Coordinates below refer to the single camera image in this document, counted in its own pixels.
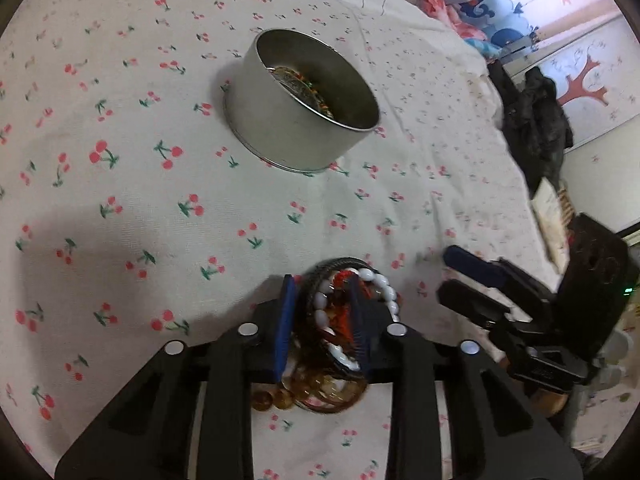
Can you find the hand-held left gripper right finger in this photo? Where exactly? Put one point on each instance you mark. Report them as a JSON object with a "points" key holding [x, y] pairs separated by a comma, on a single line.
{"points": [[358, 320]]}

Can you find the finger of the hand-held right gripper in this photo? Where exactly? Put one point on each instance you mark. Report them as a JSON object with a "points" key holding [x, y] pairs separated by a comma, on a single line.
{"points": [[465, 300], [472, 262]]}

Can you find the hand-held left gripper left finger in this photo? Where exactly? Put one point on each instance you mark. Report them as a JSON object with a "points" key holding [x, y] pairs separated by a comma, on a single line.
{"points": [[286, 320]]}

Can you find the round metal tin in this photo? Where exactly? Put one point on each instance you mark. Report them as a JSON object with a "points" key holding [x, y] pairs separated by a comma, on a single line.
{"points": [[280, 125]]}

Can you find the black clothes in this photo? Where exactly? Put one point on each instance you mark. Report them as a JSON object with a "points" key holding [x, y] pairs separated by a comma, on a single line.
{"points": [[535, 125]]}

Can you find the cherry print bed sheet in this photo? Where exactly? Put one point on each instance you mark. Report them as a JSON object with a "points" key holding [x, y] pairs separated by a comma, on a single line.
{"points": [[150, 210]]}

